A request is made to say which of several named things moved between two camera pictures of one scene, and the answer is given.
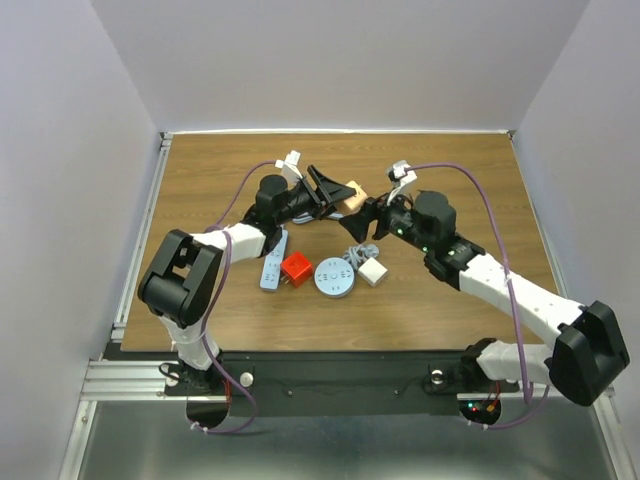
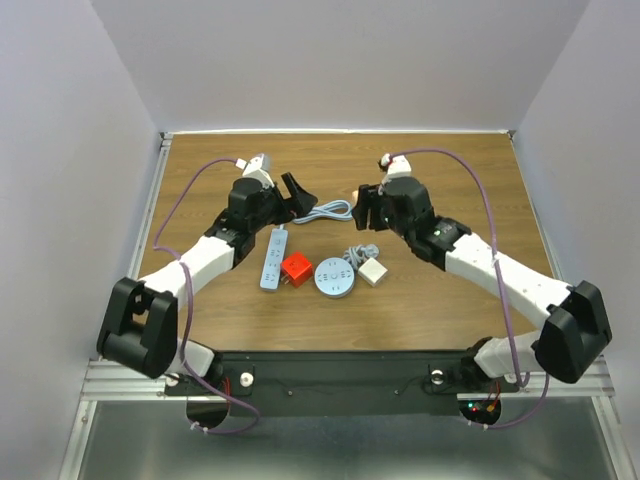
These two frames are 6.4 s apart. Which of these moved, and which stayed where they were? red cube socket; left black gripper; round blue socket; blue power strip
Moved: left black gripper
Stayed: round blue socket; red cube socket; blue power strip
